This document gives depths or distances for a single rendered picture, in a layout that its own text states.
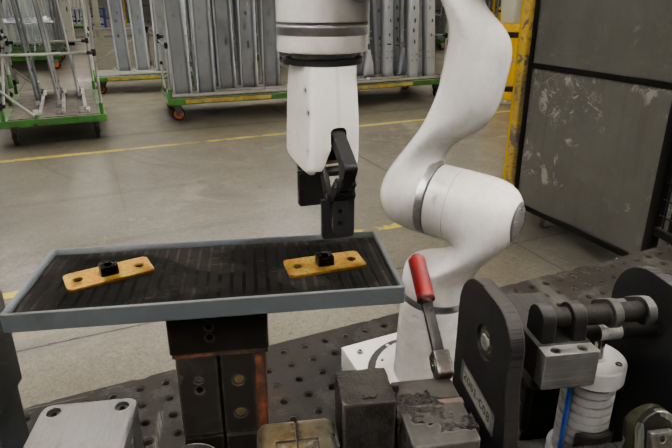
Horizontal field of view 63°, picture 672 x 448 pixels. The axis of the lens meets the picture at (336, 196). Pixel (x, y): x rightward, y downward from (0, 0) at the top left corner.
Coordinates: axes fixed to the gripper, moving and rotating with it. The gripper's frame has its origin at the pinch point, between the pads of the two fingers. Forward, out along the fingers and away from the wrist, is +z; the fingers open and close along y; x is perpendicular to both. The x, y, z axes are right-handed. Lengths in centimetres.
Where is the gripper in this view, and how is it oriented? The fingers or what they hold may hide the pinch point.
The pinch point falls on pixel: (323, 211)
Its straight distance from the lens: 56.4
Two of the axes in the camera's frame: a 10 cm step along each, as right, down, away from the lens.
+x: 9.5, -1.0, 2.8
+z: 0.0, 9.4, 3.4
